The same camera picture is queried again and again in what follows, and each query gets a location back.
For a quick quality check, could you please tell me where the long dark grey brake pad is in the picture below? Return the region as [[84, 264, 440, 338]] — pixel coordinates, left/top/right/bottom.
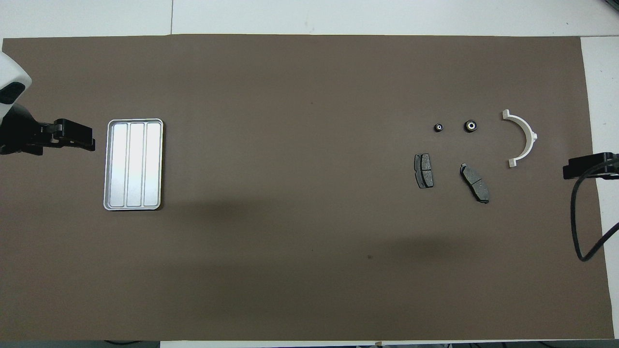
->
[[460, 163, 490, 204]]

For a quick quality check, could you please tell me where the rectangular dark grey brake pad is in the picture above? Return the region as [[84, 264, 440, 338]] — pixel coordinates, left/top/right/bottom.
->
[[414, 153, 434, 189]]

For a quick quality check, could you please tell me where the white semicircular plastic bracket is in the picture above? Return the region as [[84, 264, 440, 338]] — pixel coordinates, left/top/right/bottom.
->
[[501, 109, 538, 168]]

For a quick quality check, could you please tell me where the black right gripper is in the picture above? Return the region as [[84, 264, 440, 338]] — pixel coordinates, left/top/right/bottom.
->
[[562, 152, 619, 180]]

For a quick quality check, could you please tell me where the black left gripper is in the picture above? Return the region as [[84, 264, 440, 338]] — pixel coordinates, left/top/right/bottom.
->
[[0, 104, 96, 155]]

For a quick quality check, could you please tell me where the silver metal tray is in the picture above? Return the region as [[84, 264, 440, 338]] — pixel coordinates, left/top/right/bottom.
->
[[103, 118, 164, 211]]

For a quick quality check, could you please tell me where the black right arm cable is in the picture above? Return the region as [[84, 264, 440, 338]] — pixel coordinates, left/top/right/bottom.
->
[[570, 162, 619, 262]]

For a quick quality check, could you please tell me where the brown table mat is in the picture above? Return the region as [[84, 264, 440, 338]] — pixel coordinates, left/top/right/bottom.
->
[[0, 34, 615, 341]]

